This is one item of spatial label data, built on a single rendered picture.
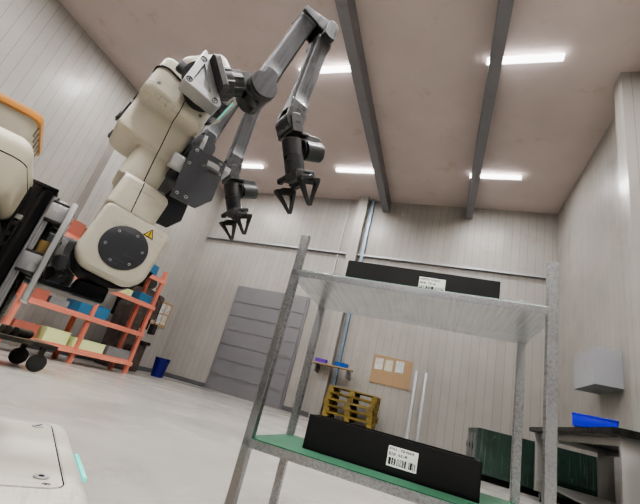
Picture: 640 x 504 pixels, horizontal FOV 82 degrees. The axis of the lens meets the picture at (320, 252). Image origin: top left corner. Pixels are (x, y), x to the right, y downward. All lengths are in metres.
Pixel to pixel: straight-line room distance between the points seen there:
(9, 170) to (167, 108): 0.43
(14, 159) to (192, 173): 0.38
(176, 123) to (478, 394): 9.91
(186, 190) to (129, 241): 0.19
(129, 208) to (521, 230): 11.42
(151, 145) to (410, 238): 10.80
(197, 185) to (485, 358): 9.96
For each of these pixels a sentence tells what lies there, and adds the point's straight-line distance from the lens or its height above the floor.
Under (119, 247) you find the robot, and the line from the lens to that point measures 0.96.
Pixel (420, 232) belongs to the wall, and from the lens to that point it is 11.70.
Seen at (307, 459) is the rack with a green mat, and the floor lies 0.34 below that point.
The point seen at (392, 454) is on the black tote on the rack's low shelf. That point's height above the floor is 0.41.
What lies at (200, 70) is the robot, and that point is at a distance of 1.04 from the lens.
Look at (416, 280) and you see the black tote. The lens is 1.48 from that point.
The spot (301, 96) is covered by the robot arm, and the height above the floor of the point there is 1.30.
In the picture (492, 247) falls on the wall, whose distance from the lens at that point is 11.58.
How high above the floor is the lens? 0.52
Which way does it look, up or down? 21 degrees up
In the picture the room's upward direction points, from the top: 15 degrees clockwise
